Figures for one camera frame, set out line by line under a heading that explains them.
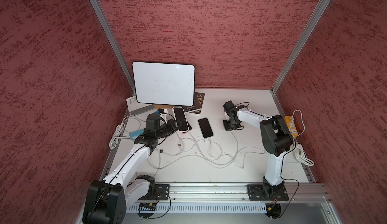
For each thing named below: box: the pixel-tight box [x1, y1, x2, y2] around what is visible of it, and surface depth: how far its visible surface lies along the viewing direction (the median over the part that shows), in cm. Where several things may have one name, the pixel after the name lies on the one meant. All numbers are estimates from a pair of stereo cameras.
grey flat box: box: [125, 95, 155, 117], surface depth 109 cm
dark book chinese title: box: [181, 91, 206, 115], surface depth 108 cm
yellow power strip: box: [283, 115, 299, 138], surface depth 99 cm
